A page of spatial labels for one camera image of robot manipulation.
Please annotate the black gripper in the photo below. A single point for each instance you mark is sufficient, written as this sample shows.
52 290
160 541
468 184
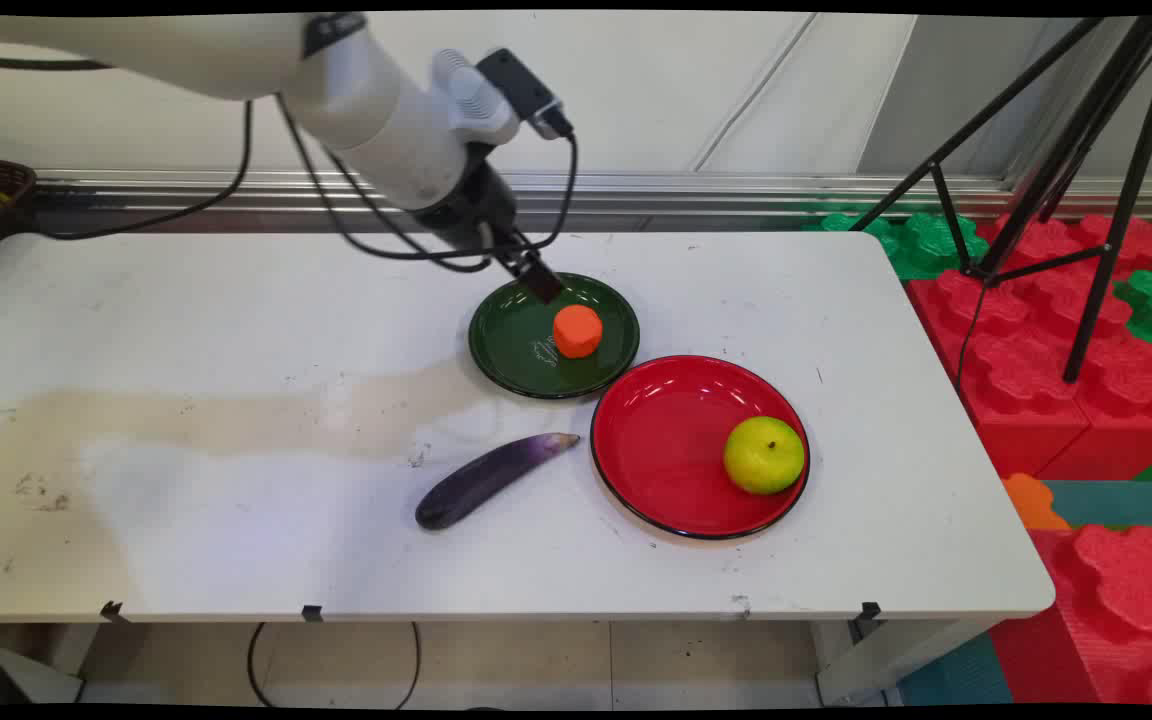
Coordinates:
471 205

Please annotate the orange carrot chunk toy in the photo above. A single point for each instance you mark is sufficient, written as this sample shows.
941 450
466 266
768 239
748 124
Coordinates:
577 331

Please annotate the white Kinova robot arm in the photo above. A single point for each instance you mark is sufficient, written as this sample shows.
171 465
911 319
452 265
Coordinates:
236 55

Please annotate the dark green round plate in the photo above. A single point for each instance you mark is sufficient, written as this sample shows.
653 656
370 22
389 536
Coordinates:
521 350

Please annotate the purple toy eggplant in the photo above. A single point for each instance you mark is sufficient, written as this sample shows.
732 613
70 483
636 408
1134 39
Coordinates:
486 480

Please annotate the red round plate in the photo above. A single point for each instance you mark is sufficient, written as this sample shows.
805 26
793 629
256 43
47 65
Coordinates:
666 450

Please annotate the yellow-green toy apple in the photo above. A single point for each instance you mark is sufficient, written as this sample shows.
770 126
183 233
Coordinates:
764 455

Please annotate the black table edge clip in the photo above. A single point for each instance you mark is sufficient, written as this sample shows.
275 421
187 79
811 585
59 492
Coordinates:
869 611
113 610
312 612

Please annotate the large red foam block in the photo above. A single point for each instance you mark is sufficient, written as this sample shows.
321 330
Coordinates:
1026 350

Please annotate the dark woven basket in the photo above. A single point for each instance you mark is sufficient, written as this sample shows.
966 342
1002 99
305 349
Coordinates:
6 200

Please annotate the white table leg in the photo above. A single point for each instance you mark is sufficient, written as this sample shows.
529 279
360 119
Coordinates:
26 665
886 655

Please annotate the orange foam piece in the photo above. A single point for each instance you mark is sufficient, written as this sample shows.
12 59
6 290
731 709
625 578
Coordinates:
1032 502

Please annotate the teal foam piece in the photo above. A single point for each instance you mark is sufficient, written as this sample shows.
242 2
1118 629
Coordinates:
1116 503

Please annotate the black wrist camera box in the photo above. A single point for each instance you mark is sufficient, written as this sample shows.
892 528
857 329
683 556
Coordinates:
526 92

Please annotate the silver wall rail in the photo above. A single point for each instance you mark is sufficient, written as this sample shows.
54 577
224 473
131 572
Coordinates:
736 190

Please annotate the black camera tripod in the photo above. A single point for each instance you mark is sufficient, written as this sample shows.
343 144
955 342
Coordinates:
1086 150

